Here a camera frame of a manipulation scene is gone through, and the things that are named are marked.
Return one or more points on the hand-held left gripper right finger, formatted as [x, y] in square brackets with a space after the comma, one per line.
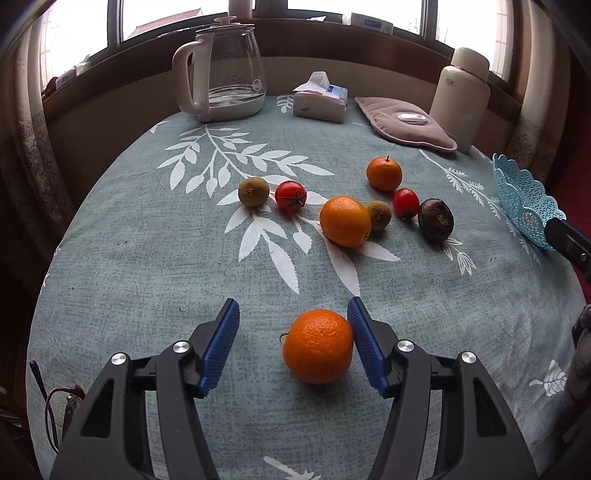
[367, 350]

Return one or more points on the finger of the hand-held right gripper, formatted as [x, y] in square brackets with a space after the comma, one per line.
[570, 242]

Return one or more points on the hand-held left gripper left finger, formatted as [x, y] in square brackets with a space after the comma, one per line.
[220, 350]

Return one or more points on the medium mandarin orange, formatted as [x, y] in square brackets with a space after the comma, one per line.
[318, 348]

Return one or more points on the light blue plastic basket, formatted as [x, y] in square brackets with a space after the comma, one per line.
[521, 198]

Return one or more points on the dark purple passion fruit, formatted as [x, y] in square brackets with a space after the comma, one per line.
[436, 220]

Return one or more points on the red tomato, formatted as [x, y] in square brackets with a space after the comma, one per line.
[291, 194]
[406, 203]

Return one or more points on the small stemmed mandarin orange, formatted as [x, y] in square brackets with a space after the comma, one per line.
[384, 174]

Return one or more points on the red quilted sofa cushion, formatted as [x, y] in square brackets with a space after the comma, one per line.
[570, 198]

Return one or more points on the patterned beige curtain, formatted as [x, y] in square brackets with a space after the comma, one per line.
[535, 129]
[32, 152]

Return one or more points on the large orange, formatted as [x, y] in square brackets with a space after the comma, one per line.
[345, 221]

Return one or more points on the round greenish-brown fruit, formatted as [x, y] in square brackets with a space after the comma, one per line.
[381, 216]
[253, 192]

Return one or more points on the red-framed eyeglasses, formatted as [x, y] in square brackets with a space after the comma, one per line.
[53, 406]

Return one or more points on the cream thermos flask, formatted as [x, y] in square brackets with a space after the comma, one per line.
[459, 104]

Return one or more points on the pink electric hand warmer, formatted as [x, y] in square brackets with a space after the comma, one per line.
[397, 127]

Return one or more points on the tissue pack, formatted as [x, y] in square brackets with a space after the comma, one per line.
[321, 104]

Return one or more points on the white and blue box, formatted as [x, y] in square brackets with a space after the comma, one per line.
[371, 23]

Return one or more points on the brown wooden window frame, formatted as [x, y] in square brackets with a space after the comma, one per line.
[138, 57]

